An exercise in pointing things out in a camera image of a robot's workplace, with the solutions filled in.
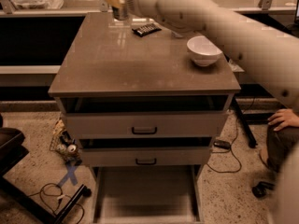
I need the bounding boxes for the redbull can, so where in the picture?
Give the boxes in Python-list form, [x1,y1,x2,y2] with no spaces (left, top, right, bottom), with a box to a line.
[112,6,129,21]

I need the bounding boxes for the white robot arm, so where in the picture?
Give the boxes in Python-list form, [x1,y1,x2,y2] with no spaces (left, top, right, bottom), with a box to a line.
[106,0,299,132]

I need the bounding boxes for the grey drawer cabinet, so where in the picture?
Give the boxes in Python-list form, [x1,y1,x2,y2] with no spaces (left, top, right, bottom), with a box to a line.
[48,10,242,224]

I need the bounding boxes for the top drawer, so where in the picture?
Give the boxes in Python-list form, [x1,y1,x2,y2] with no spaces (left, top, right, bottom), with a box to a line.
[62,112,228,139]

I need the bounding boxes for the drawer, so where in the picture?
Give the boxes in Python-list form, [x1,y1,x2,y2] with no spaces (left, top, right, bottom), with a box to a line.
[91,166,204,224]
[62,112,228,139]
[79,147,210,167]

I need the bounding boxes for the middle drawer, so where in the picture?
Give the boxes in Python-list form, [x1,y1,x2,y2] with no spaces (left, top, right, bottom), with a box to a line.
[79,147,210,167]

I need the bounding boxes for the bottom drawer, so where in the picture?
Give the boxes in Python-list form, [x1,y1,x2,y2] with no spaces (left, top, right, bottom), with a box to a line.
[91,166,204,224]

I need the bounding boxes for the person hand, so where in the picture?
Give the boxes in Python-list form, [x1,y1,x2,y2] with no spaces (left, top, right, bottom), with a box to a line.
[267,109,299,132]

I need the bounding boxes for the black chocolate bar packet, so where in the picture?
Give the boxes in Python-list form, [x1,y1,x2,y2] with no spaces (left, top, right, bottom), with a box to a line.
[132,23,161,37]

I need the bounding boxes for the white bowl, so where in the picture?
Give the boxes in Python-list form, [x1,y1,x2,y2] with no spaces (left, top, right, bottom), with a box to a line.
[187,35,222,67]

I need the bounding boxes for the black table leg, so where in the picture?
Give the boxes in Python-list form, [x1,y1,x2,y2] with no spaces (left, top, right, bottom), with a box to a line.
[232,98,257,148]

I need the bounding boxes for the blue tape cross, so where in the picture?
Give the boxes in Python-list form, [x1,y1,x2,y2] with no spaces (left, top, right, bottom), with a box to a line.
[58,160,81,187]

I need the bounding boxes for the brown shoe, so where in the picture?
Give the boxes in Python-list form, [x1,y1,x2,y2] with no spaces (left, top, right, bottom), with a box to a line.
[259,147,269,168]

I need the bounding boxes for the person leg in trousers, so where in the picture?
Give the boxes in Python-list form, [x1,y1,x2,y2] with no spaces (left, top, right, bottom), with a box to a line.
[266,127,299,173]

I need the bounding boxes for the black office chair caster leg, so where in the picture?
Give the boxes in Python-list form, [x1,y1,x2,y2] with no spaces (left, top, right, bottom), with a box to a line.
[251,181,275,199]

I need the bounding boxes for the wire basket with cans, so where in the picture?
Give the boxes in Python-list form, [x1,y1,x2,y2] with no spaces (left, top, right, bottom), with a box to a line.
[50,119,80,162]

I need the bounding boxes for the black power adapter with cable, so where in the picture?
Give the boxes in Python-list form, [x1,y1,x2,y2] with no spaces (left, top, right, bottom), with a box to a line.
[207,118,248,174]

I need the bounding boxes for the black cable on floor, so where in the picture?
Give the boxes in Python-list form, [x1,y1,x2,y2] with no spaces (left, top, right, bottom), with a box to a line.
[28,182,86,224]

